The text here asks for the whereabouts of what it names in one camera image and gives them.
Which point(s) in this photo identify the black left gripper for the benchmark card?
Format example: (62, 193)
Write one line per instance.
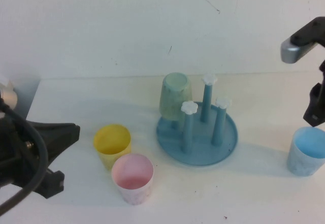
(17, 158)

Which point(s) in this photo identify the blue cup stand white caps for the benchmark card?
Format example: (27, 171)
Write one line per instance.
(203, 155)

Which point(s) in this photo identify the pink plastic cup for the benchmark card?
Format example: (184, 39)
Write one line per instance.
(132, 183)

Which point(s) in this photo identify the yellow plastic cup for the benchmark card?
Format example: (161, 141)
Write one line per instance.
(111, 137)

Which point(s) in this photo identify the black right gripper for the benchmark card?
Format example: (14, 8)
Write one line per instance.
(323, 71)

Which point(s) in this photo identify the blue plastic cup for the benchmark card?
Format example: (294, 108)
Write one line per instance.
(302, 163)

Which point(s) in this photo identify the green plastic cup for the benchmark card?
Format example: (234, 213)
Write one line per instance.
(175, 94)

